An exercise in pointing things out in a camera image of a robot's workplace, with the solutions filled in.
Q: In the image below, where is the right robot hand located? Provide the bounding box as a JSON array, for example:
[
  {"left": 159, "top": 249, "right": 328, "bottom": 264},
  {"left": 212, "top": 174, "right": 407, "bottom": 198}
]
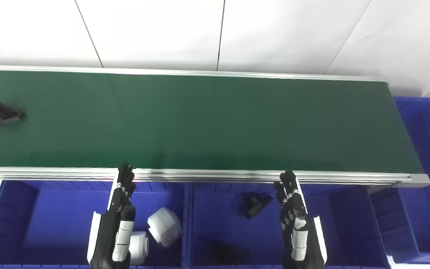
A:
[{"left": 274, "top": 170, "right": 328, "bottom": 269}]

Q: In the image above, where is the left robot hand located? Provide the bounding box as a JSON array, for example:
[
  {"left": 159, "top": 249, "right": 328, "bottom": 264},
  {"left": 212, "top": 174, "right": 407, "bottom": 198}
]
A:
[{"left": 87, "top": 161, "right": 137, "bottom": 269}]

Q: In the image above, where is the black flange part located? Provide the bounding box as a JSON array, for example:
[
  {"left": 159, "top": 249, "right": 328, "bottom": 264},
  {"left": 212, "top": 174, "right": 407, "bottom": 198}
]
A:
[{"left": 0, "top": 101, "right": 26, "bottom": 124}]

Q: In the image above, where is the small white plastic part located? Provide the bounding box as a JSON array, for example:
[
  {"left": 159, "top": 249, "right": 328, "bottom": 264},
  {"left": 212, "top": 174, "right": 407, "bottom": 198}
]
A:
[{"left": 129, "top": 231, "right": 149, "bottom": 266}]

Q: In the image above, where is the blue bin with white parts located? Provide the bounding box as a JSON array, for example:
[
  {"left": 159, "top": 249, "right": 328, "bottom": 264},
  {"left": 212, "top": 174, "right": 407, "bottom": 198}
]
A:
[{"left": 0, "top": 180, "right": 189, "bottom": 269}]

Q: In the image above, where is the large white plastic part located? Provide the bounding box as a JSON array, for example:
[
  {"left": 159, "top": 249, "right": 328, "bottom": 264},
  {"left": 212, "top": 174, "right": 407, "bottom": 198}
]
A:
[{"left": 147, "top": 207, "right": 183, "bottom": 247}]

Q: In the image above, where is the flat black part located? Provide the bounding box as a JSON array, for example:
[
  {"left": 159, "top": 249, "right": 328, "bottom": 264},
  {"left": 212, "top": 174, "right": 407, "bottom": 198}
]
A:
[{"left": 208, "top": 240, "right": 249, "bottom": 266}]

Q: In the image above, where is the blue bin with black parts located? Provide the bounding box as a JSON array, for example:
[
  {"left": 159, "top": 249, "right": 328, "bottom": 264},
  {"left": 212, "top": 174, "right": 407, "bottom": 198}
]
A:
[{"left": 187, "top": 182, "right": 391, "bottom": 269}]

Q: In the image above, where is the green conveyor belt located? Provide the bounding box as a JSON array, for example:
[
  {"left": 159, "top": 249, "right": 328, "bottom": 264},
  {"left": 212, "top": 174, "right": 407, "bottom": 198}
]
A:
[
  {"left": 0, "top": 64, "right": 430, "bottom": 188},
  {"left": 0, "top": 70, "right": 423, "bottom": 174}
]

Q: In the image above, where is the empty blue bin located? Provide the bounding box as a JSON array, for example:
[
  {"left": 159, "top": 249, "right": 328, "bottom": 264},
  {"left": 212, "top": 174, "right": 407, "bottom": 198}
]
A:
[{"left": 370, "top": 96, "right": 430, "bottom": 264}]

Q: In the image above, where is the black bracket part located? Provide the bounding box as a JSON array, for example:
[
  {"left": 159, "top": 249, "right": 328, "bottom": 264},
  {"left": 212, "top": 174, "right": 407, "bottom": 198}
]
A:
[{"left": 242, "top": 193, "right": 273, "bottom": 219}]

